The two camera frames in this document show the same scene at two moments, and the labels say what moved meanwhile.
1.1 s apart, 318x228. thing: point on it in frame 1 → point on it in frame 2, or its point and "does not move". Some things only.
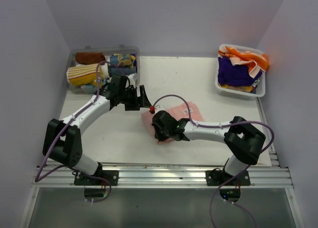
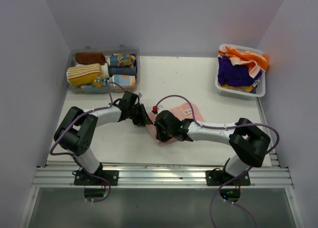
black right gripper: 159,136 does not move
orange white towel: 237,57 does not move
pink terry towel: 178,113 does not move
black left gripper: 135,105 → 143,119
